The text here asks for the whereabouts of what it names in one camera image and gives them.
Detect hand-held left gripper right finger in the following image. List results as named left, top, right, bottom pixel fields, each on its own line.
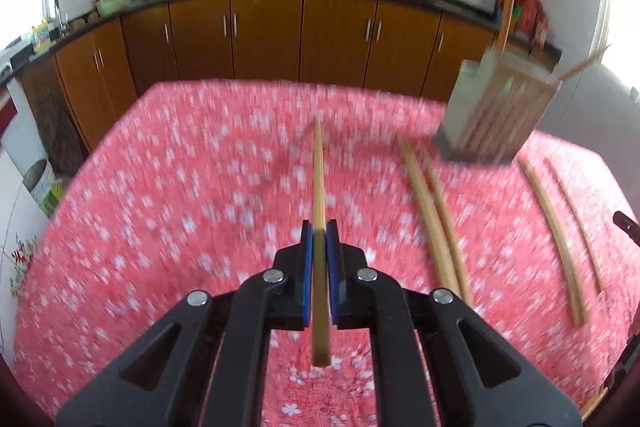
left=326, top=220, right=583, bottom=427

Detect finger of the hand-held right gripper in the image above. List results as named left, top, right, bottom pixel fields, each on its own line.
left=612, top=211, right=640, bottom=249

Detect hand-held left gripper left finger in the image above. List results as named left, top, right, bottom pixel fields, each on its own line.
left=55, top=219, right=314, bottom=427

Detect beige perforated chopstick holder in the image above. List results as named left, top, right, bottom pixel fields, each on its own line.
left=434, top=47, right=563, bottom=165

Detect red floral tablecloth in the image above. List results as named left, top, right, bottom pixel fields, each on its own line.
left=10, top=77, right=640, bottom=427

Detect red snack packets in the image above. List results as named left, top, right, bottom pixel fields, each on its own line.
left=494, top=0, right=551, bottom=50

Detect wooden base cabinets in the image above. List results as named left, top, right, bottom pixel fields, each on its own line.
left=19, top=0, right=561, bottom=178

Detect white bucket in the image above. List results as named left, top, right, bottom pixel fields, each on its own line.
left=22, top=158, right=66, bottom=219

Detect round woven tray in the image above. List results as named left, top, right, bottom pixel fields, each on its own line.
left=36, top=84, right=86, bottom=178

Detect green basin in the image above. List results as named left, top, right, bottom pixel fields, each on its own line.
left=94, top=0, right=135, bottom=18

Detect yellow detergent bottle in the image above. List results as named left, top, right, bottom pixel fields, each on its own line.
left=31, top=18, right=53, bottom=54

